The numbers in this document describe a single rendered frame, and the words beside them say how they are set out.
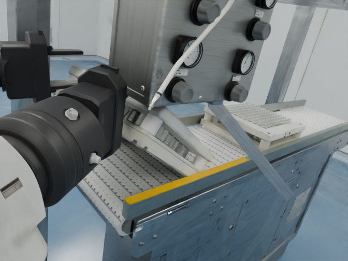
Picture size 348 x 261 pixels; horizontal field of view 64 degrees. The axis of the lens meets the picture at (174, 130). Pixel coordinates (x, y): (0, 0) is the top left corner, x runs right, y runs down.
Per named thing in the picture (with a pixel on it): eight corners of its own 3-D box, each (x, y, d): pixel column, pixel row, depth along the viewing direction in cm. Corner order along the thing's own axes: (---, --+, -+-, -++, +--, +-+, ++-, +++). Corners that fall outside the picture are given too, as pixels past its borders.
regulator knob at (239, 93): (234, 106, 42) (242, 79, 40) (221, 101, 43) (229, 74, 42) (247, 105, 44) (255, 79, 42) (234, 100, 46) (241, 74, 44)
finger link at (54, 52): (84, 56, 48) (46, 57, 45) (79, 53, 50) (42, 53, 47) (84, 47, 47) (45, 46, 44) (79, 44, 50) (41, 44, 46)
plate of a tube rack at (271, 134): (269, 143, 75) (271, 136, 74) (202, 111, 91) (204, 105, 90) (304, 130, 92) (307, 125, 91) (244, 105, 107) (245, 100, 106)
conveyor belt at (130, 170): (115, 240, 47) (119, 217, 46) (58, 168, 64) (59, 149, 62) (351, 132, 138) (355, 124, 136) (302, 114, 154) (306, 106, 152)
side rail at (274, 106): (60, 147, 62) (60, 134, 61) (57, 144, 63) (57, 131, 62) (304, 105, 150) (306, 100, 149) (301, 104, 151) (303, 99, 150)
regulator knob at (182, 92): (175, 109, 33) (182, 72, 32) (163, 102, 35) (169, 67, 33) (194, 107, 36) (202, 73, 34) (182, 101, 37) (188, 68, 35)
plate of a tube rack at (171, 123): (210, 162, 60) (215, 155, 60) (158, 116, 40) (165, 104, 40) (134, 122, 73) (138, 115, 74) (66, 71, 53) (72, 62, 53)
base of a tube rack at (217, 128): (263, 159, 77) (265, 151, 76) (199, 125, 92) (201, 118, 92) (299, 144, 94) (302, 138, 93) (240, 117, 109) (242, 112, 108)
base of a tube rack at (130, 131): (198, 183, 59) (204, 173, 60) (140, 146, 39) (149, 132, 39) (124, 138, 73) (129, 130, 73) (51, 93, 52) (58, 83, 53)
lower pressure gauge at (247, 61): (237, 75, 41) (244, 49, 40) (230, 73, 42) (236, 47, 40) (250, 75, 43) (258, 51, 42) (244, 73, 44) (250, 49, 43)
